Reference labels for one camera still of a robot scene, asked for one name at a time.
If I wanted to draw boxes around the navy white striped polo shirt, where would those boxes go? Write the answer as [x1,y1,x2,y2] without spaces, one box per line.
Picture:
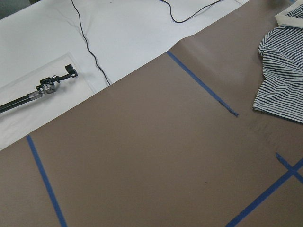
[252,0,303,123]

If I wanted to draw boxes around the black cable on table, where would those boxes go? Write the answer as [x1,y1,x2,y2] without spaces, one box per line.
[71,0,113,86]

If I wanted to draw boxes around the black tripod selfie stick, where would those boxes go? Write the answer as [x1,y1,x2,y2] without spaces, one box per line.
[0,64,78,113]

